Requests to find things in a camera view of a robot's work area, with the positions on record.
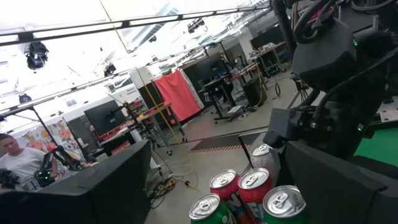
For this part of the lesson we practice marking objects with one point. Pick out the black rolling desk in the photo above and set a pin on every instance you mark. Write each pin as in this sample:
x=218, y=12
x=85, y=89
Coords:
x=217, y=85

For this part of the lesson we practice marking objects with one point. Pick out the red fabric backdrop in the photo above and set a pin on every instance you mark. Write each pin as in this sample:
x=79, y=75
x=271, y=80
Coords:
x=178, y=93

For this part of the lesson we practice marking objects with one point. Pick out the black computer monitor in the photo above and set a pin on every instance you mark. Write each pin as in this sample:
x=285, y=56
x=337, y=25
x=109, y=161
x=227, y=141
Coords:
x=211, y=68

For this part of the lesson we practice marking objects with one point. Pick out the colourful patterned cloth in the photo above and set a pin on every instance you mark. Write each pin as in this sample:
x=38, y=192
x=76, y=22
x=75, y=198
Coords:
x=62, y=133

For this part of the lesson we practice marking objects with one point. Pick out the black overhead camera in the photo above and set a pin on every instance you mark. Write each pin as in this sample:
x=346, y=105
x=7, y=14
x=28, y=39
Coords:
x=36, y=57

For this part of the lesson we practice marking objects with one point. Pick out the black ceiling dome camera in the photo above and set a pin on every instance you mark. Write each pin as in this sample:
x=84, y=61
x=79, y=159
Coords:
x=25, y=98

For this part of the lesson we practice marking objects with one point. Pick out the green Sprite can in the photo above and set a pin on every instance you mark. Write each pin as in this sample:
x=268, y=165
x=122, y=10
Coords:
x=206, y=208
x=283, y=202

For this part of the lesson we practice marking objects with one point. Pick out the black floor mat orange stripes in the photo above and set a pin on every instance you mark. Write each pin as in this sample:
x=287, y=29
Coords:
x=224, y=141

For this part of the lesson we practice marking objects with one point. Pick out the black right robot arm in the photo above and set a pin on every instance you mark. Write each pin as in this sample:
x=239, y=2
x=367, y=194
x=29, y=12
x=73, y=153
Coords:
x=323, y=59

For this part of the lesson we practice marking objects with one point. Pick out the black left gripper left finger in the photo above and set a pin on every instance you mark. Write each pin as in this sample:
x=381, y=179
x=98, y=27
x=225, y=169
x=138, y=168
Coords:
x=109, y=193

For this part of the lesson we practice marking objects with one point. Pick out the black partition panel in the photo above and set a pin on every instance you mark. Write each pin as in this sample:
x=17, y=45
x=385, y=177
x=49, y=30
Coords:
x=149, y=96

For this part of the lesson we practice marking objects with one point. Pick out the wooden workbench on casters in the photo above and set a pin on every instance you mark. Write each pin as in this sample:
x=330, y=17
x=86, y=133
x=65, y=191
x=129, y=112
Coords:
x=158, y=109

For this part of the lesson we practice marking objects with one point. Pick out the black shelf end frame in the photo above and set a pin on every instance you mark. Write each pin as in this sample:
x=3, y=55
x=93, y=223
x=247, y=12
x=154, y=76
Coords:
x=245, y=152

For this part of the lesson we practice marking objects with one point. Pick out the orange-red Fanta can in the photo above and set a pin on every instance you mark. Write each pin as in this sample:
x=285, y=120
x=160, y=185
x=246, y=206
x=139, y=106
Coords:
x=253, y=183

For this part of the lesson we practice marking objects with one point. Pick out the person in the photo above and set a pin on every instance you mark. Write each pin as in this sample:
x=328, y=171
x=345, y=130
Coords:
x=21, y=161

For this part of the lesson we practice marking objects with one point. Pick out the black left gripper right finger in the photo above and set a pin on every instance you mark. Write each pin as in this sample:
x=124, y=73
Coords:
x=342, y=199

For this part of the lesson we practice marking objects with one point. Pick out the background black robot arm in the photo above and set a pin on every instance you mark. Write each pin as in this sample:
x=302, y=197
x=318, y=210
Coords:
x=46, y=168

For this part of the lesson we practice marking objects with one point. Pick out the large black monitor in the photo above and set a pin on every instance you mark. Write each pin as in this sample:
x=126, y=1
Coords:
x=104, y=118

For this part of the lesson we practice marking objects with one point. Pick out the black floor box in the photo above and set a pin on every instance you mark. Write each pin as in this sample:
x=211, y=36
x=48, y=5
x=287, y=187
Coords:
x=255, y=91

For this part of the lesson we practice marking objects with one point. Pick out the white paper sheet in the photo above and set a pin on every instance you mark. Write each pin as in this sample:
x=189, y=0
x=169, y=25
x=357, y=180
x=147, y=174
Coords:
x=235, y=109

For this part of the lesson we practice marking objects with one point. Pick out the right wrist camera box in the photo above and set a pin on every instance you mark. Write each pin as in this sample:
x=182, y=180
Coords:
x=283, y=124

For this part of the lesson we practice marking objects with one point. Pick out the red storage boxes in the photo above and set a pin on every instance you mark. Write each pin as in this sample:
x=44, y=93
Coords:
x=109, y=134

